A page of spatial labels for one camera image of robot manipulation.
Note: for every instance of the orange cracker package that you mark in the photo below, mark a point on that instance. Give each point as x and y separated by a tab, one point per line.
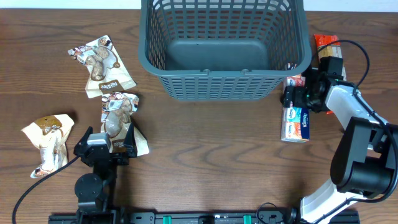
329	45

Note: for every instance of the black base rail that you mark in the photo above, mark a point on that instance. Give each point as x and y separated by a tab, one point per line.
264	216

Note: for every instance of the Panbee snack bag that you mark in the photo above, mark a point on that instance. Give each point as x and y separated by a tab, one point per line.
116	117
108	73

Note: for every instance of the grey plastic basket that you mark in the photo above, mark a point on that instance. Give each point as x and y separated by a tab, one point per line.
223	49

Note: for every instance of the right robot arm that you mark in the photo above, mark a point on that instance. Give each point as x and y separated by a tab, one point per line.
363	169

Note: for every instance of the beige snack bag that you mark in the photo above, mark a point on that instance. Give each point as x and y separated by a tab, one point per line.
49	135

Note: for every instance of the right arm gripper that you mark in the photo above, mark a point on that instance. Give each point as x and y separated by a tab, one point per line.
298	101

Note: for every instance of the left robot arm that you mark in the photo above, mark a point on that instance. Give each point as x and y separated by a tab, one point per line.
95	190

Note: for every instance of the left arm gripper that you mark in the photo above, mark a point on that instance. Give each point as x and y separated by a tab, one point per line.
129	147

